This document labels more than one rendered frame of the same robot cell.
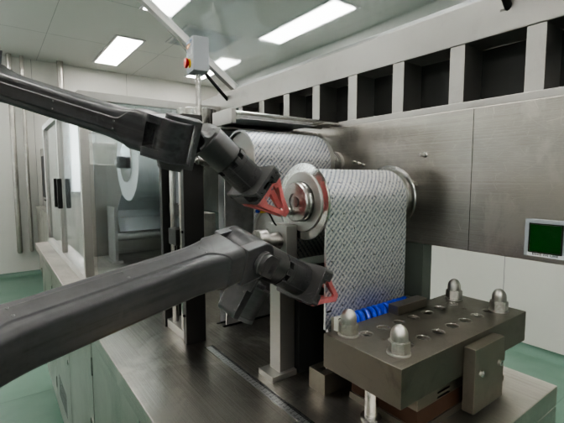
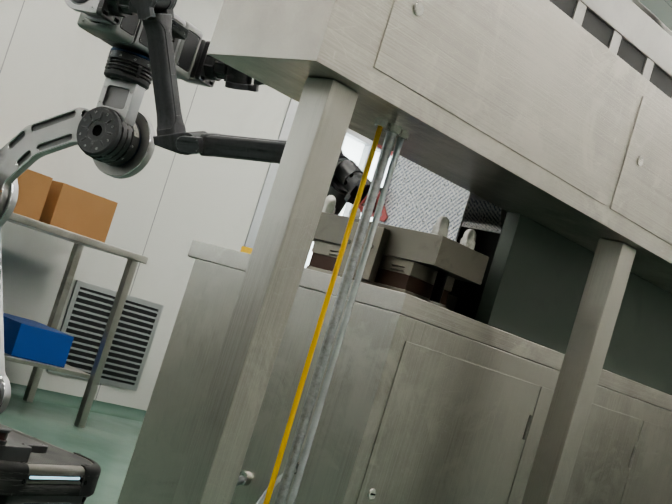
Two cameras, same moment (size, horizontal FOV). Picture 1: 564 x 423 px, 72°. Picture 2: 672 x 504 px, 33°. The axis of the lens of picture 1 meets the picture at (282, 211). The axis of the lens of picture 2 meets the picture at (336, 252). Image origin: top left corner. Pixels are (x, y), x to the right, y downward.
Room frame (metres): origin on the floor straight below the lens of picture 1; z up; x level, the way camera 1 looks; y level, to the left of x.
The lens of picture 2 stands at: (0.23, -2.61, 0.77)
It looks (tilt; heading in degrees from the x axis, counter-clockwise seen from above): 4 degrees up; 81
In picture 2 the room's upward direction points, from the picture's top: 17 degrees clockwise
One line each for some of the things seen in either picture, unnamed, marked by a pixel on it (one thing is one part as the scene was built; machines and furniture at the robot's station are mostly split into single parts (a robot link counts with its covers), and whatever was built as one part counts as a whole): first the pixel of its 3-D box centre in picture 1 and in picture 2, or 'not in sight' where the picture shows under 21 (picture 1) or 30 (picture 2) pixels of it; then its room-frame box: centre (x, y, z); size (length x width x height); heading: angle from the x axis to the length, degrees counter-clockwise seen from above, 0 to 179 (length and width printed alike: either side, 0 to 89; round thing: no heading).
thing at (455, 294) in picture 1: (454, 289); (468, 239); (0.84, -0.38, 1.05); 0.04 x 0.04 x 0.04
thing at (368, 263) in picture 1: (368, 272); (421, 210); (0.78, -0.17, 1.11); 0.23 x 0.01 x 0.18; 126
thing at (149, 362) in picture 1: (160, 281); (586, 381); (1.53, 0.49, 0.88); 2.52 x 0.66 x 0.04; 36
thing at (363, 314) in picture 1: (377, 313); not in sight; (0.76, -0.19, 1.03); 0.21 x 0.04 x 0.03; 126
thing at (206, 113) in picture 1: (196, 118); not in sight; (1.40, 0.30, 1.50); 0.14 x 0.14 x 0.06
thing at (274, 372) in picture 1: (276, 300); not in sight; (0.76, 0.01, 1.05); 0.06 x 0.05 x 0.31; 126
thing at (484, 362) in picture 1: (485, 372); (360, 250); (0.64, -0.35, 0.96); 0.10 x 0.03 x 0.11; 126
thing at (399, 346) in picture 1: (399, 338); (329, 205); (0.57, -0.18, 1.05); 0.04 x 0.04 x 0.04
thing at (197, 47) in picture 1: (195, 55); not in sight; (1.21, 0.26, 1.66); 0.07 x 0.07 x 0.10; 30
